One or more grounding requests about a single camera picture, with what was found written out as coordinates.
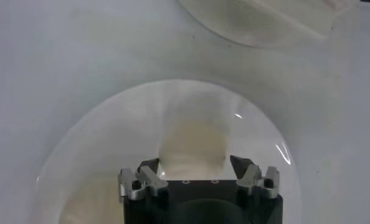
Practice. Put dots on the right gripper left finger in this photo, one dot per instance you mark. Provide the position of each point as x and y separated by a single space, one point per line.
145 182

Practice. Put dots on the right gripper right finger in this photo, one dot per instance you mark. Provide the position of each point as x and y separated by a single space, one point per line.
252 179

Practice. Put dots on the white round plate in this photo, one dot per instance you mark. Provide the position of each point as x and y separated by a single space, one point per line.
112 137

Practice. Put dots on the cream electric cooking pot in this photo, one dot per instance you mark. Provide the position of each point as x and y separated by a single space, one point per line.
264 18

